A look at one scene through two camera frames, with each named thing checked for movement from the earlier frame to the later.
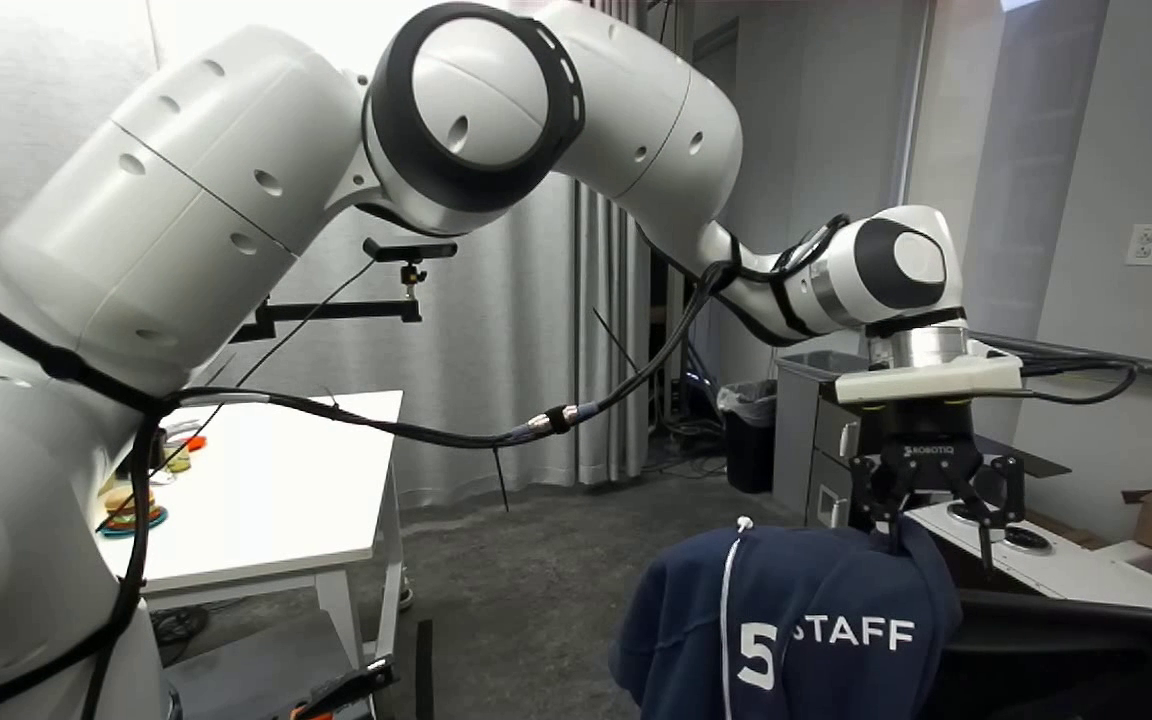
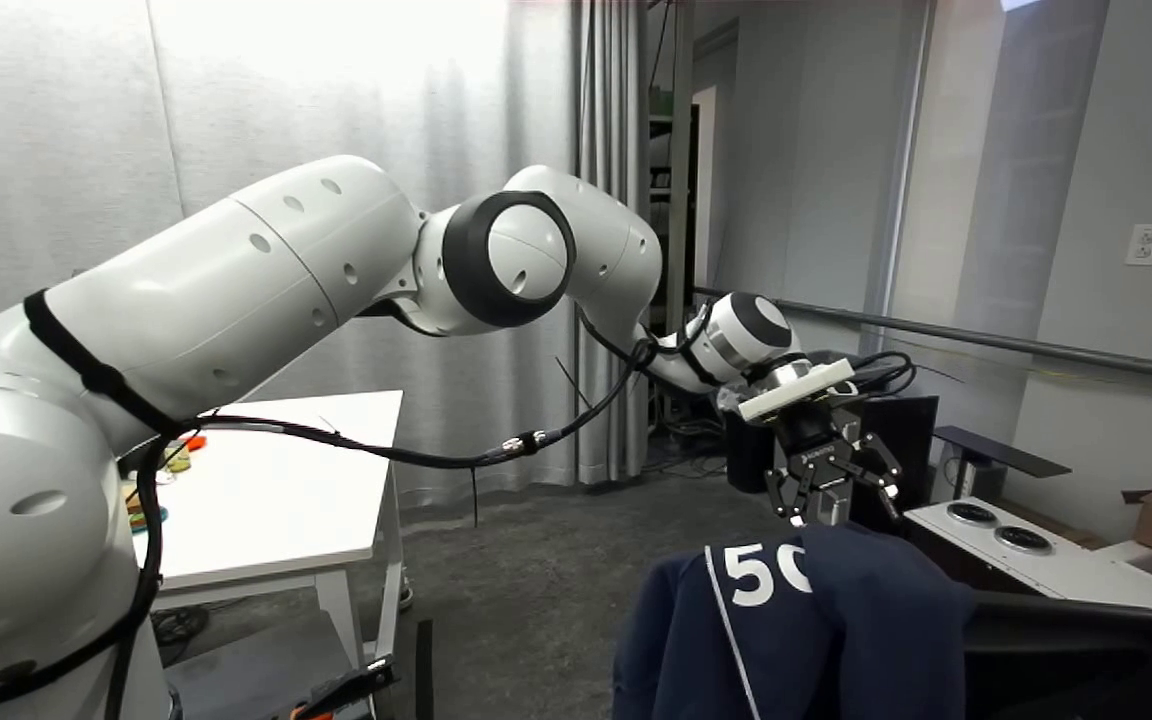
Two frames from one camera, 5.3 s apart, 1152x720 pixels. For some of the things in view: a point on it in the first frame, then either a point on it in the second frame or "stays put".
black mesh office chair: (1071, 658) stays put
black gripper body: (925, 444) -> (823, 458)
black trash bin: (749, 426) stays put
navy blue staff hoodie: (792, 623) stays put
